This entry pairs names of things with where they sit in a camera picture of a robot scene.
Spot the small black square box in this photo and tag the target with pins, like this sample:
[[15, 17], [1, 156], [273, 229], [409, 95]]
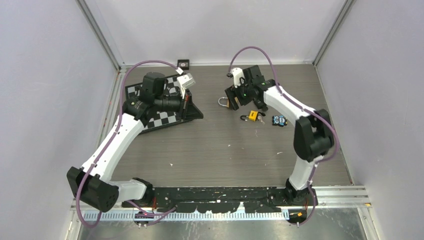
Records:
[[184, 64]]

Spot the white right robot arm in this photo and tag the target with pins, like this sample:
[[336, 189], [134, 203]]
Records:
[[313, 132]]

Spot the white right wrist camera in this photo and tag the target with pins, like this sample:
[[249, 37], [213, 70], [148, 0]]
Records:
[[237, 75]]

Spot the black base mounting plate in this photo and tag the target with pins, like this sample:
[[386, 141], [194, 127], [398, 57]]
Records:
[[220, 200]]

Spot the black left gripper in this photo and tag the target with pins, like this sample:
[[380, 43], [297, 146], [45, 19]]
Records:
[[190, 111]]

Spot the brass padlock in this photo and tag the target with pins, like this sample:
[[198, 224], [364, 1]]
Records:
[[223, 102]]

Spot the yellow small padlock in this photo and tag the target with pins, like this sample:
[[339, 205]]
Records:
[[252, 116]]

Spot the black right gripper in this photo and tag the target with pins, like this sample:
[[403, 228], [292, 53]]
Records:
[[230, 93]]

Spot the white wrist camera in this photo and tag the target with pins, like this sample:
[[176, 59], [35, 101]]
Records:
[[237, 75], [184, 81]]

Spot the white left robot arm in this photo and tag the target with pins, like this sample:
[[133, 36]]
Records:
[[158, 101]]

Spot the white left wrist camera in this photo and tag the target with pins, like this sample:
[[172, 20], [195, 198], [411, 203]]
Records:
[[184, 81]]

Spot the black white chessboard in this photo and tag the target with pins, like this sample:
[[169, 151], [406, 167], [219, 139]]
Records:
[[162, 119]]

